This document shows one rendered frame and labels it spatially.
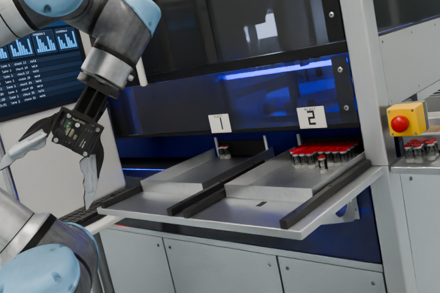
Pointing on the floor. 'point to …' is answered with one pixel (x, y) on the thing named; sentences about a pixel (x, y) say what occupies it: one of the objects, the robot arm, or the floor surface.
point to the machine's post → (375, 123)
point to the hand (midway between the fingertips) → (42, 191)
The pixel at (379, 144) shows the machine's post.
